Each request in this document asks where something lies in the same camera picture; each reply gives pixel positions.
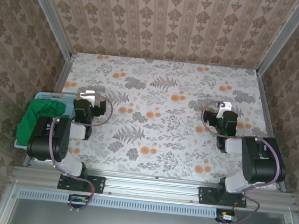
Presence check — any small connector board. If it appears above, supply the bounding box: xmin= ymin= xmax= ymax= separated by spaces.
xmin=215 ymin=209 xmax=238 ymax=224
xmin=68 ymin=193 xmax=90 ymax=209

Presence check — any floral patterned tablecloth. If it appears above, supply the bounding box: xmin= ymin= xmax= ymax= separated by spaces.
xmin=30 ymin=48 xmax=290 ymax=190

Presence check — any long aluminium mounting rail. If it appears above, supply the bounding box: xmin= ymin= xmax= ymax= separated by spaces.
xmin=11 ymin=160 xmax=298 ymax=213

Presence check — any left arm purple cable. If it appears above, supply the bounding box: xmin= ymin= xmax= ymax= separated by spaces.
xmin=42 ymin=88 xmax=115 ymax=215

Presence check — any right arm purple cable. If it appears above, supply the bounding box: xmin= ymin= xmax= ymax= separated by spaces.
xmin=190 ymin=98 xmax=287 ymax=224

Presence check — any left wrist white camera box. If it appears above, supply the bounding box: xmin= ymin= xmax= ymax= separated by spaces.
xmin=79 ymin=89 xmax=98 ymax=107

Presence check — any light blue plastic basket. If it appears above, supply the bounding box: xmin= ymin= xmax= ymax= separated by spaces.
xmin=13 ymin=88 xmax=79 ymax=155

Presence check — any aluminium table side rail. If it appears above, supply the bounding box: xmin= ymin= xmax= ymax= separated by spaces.
xmin=245 ymin=73 xmax=298 ymax=193
xmin=52 ymin=51 xmax=78 ymax=96

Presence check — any grey slotted cable duct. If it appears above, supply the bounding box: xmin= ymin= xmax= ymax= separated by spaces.
xmin=19 ymin=187 xmax=218 ymax=219

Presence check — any green t-shirt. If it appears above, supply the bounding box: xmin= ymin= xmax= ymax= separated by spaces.
xmin=14 ymin=96 xmax=73 ymax=154

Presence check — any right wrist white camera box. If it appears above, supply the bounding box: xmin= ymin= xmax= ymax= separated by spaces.
xmin=217 ymin=99 xmax=233 ymax=112

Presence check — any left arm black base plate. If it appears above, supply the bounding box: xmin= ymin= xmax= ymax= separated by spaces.
xmin=57 ymin=171 xmax=106 ymax=194

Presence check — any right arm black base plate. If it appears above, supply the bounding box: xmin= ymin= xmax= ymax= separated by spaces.
xmin=198 ymin=186 xmax=248 ymax=209

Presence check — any aluminium frame post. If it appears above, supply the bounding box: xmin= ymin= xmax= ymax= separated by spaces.
xmin=256 ymin=0 xmax=299 ymax=80
xmin=15 ymin=0 xmax=79 ymax=61

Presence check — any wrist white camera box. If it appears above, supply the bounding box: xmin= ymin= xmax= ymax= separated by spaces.
xmin=217 ymin=99 xmax=233 ymax=112
xmin=79 ymin=89 xmax=98 ymax=107

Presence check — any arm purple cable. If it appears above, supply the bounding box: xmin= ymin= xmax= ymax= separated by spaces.
xmin=42 ymin=88 xmax=115 ymax=215
xmin=190 ymin=98 xmax=287 ymax=224

